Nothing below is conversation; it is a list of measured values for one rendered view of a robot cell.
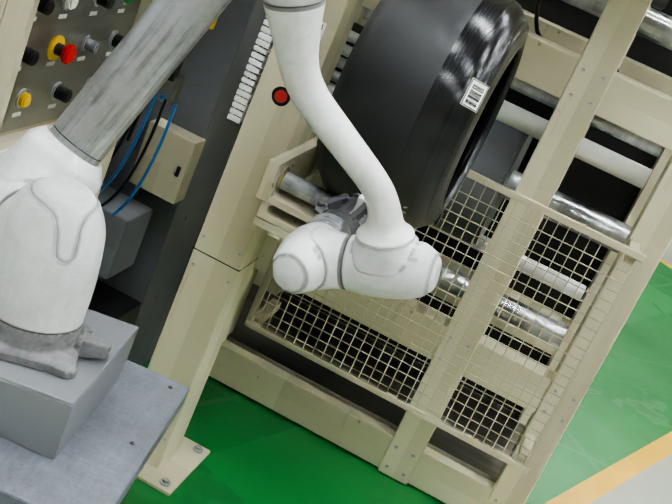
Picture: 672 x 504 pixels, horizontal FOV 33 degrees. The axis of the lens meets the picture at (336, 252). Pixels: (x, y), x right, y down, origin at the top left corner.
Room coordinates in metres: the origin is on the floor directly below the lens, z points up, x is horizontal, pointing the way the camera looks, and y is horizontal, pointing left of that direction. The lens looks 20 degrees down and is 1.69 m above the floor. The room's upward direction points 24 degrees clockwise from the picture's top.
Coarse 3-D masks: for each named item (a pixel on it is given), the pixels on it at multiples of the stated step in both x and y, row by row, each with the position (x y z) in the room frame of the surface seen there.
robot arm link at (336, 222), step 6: (318, 216) 1.97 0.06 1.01; (324, 216) 1.97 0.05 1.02; (330, 216) 1.98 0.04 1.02; (336, 216) 1.99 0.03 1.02; (324, 222) 1.94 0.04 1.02; (330, 222) 1.95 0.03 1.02; (336, 222) 1.96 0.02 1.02; (342, 222) 1.97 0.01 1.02; (336, 228) 1.94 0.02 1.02; (342, 228) 1.96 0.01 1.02; (348, 228) 1.98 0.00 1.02
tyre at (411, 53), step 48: (384, 0) 2.41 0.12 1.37; (432, 0) 2.39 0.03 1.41; (480, 0) 2.44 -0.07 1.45; (384, 48) 2.31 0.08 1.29; (432, 48) 2.31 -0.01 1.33; (480, 48) 2.33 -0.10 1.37; (336, 96) 2.32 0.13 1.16; (384, 96) 2.28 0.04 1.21; (432, 96) 2.27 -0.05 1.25; (384, 144) 2.28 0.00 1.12; (432, 144) 2.26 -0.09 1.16; (480, 144) 2.72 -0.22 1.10; (336, 192) 2.42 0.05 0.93; (432, 192) 2.31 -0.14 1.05
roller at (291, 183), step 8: (288, 176) 2.44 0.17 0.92; (296, 176) 2.44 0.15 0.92; (280, 184) 2.44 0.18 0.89; (288, 184) 2.43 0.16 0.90; (296, 184) 2.43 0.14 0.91; (304, 184) 2.43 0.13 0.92; (312, 184) 2.44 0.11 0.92; (288, 192) 2.43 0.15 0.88; (296, 192) 2.42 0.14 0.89; (304, 192) 2.42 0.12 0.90; (312, 192) 2.42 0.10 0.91; (320, 192) 2.42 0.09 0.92; (328, 192) 2.43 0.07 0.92; (304, 200) 2.43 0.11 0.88; (312, 200) 2.42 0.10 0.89; (320, 200) 2.41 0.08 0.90; (360, 224) 2.40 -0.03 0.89
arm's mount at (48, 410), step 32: (96, 320) 1.74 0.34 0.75; (128, 352) 1.76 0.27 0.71; (0, 384) 1.46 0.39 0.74; (32, 384) 1.47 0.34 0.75; (64, 384) 1.50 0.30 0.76; (96, 384) 1.58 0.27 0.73; (0, 416) 1.46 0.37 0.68; (32, 416) 1.46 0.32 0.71; (64, 416) 1.46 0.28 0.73; (32, 448) 1.46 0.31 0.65
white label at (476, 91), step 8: (472, 80) 2.29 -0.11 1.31; (472, 88) 2.29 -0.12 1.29; (480, 88) 2.29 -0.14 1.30; (488, 88) 2.30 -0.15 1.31; (464, 96) 2.28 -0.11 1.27; (472, 96) 2.28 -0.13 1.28; (480, 96) 2.29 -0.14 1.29; (464, 104) 2.27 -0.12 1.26; (472, 104) 2.28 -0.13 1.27; (480, 104) 2.28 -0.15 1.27
